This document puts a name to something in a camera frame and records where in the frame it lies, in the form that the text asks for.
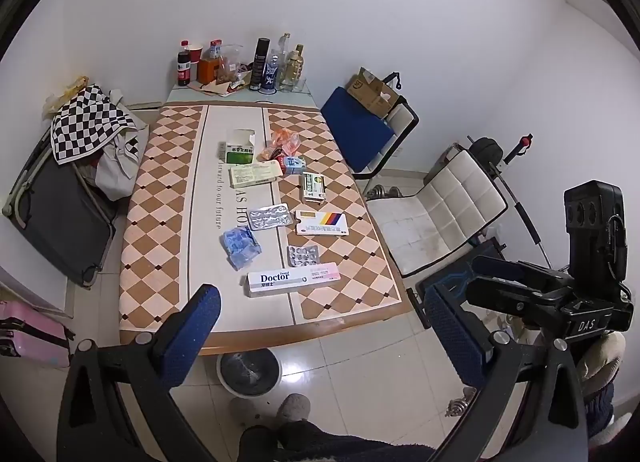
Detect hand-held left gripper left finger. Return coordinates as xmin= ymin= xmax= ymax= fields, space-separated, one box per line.
xmin=56 ymin=283 xmax=222 ymax=462

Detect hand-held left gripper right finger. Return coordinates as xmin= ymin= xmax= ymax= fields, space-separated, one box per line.
xmin=424 ymin=283 xmax=590 ymax=462

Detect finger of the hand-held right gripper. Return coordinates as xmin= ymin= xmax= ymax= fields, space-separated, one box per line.
xmin=471 ymin=255 xmax=574 ymax=293
xmin=415 ymin=269 xmax=567 ymax=329

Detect white trash bin black liner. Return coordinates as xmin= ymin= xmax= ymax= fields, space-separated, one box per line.
xmin=216 ymin=351 xmax=282 ymax=398

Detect person's right forearm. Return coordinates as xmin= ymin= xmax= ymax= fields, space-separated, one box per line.
xmin=570 ymin=332 xmax=629 ymax=440

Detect black metal rod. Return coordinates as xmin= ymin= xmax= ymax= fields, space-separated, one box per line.
xmin=487 ymin=162 xmax=553 ymax=267

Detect metal dumbbell bar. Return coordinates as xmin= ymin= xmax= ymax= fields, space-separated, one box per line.
xmin=446 ymin=387 xmax=478 ymax=418

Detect blue plastic packet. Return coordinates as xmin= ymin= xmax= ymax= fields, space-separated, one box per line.
xmin=220 ymin=226 xmax=262 ymax=270

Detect white pink toothpaste box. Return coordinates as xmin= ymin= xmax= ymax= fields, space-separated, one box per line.
xmin=246 ymin=262 xmax=342 ymax=299

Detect white padded chair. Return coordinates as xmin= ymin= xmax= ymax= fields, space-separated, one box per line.
xmin=367 ymin=144 xmax=511 ymax=279

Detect grey fluffy slipper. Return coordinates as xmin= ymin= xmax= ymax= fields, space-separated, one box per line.
xmin=276 ymin=393 xmax=311 ymax=430

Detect black weight plate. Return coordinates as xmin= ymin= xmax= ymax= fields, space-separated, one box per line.
xmin=467 ymin=137 xmax=503 ymax=165

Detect checkered brown table mat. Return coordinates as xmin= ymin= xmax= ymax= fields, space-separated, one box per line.
xmin=119 ymin=102 xmax=403 ymax=343

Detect small silver blister pack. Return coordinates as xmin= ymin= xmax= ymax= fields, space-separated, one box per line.
xmin=286 ymin=243 xmax=321 ymax=267

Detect large silver blister pack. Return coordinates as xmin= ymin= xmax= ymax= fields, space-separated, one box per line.
xmin=248 ymin=202 xmax=293 ymax=231

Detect metal dumbbells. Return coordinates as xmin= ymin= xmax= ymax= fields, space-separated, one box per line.
xmin=365 ymin=181 xmax=426 ymax=200

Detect pink suitcase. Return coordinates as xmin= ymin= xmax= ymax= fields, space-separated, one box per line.
xmin=0 ymin=299 xmax=76 ymax=370

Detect flat cream paper box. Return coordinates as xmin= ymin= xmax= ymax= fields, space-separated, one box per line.
xmin=229 ymin=162 xmax=281 ymax=187

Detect white box coloured stripes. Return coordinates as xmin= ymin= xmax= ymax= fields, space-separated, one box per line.
xmin=295 ymin=209 xmax=351 ymax=237

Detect grey folding bed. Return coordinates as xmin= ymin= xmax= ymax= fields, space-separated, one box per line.
xmin=2 ymin=127 xmax=117 ymax=290

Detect white garment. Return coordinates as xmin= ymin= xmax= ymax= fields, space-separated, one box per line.
xmin=95 ymin=127 xmax=151 ymax=201

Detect large green white medicine box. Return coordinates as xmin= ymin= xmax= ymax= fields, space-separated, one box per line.
xmin=220 ymin=128 xmax=257 ymax=165

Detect small green white medicine box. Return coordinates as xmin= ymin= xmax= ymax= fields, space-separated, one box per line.
xmin=300 ymin=173 xmax=328 ymax=203

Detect orange plastic wrapper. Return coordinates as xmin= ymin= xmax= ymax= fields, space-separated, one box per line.
xmin=270 ymin=129 xmax=301 ymax=155

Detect black white checkered cloth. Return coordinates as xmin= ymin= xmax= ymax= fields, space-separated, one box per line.
xmin=51 ymin=84 xmax=138 ymax=166

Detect cardboard box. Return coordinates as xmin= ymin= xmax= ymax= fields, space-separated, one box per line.
xmin=346 ymin=66 xmax=401 ymax=119

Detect cola bottle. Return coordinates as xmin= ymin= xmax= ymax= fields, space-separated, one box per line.
xmin=177 ymin=40 xmax=192 ymax=87

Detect orange box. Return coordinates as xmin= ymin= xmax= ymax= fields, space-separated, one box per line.
xmin=197 ymin=58 xmax=221 ymax=83

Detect clear plastic snack bag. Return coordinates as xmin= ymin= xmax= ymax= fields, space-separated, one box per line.
xmin=216 ymin=44 xmax=243 ymax=85

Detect blue white bottle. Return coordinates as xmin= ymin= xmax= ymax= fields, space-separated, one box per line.
xmin=261 ymin=54 xmax=281 ymax=94

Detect yellow plastic bag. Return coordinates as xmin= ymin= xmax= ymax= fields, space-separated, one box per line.
xmin=44 ymin=76 xmax=91 ymax=115

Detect black spray can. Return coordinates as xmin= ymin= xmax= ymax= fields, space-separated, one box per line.
xmin=251 ymin=38 xmax=271 ymax=91

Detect red paper cup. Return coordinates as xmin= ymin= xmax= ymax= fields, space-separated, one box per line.
xmin=186 ymin=44 xmax=203 ymax=82

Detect gold label liquor bottle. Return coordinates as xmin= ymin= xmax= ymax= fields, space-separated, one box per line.
xmin=282 ymin=44 xmax=306 ymax=90

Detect clear glass bottle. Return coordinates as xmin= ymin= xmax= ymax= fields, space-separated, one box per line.
xmin=277 ymin=32 xmax=292 ymax=90

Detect red knob handle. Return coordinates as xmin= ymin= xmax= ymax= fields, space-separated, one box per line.
xmin=502 ymin=133 xmax=534 ymax=165

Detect blue chair black frame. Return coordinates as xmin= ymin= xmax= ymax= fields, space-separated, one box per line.
xmin=320 ymin=86 xmax=420 ymax=183

